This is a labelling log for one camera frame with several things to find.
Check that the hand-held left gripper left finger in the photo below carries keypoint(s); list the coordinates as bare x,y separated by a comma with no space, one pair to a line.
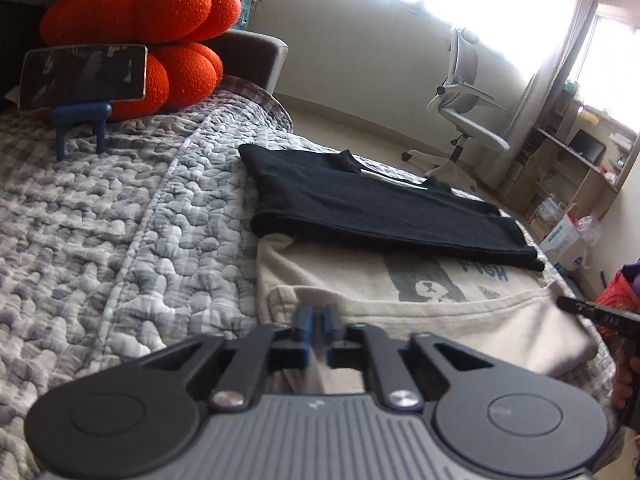
304,322

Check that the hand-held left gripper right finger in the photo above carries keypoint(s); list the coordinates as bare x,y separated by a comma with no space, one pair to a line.
328,321

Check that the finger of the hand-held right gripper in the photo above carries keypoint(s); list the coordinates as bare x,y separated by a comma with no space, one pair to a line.
577,306

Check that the beige black raglan shirt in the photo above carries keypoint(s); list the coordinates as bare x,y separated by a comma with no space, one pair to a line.
375,205

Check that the person's right hand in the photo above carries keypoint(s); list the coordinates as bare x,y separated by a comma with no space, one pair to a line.
622,385

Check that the red bag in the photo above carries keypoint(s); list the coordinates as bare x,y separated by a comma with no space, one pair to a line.
620,290

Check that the white plastic bag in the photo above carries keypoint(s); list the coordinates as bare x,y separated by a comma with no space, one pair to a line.
565,245

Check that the wooden shelf unit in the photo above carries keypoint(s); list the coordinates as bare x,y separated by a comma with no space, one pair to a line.
590,180

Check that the black monitor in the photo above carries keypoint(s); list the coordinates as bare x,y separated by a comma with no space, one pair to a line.
587,146

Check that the grey checked quilt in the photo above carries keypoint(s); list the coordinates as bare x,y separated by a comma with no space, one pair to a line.
125,235

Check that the white office chair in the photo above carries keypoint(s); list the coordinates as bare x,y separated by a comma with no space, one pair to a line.
465,120

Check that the grey sofa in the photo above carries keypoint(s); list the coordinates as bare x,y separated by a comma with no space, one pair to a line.
250,60

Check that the orange knitted pumpkin cushion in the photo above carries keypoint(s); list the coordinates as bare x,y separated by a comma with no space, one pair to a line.
150,5
190,70

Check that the blue phone stand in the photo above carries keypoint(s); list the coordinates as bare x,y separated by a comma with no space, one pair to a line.
80,112

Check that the blue patterned bag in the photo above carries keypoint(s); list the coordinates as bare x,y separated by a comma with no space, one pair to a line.
245,10

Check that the smartphone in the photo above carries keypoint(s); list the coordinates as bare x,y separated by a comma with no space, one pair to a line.
82,75

